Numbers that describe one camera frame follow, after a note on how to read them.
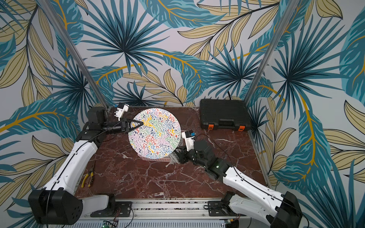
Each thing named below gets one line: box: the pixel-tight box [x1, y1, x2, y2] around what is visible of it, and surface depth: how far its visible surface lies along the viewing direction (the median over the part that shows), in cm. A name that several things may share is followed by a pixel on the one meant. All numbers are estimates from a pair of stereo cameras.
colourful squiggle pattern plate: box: [128, 107, 182, 160], surface depth 70 cm
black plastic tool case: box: [199, 98, 252, 132], surface depth 106 cm
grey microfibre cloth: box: [165, 148, 182, 168], surface depth 67 cm
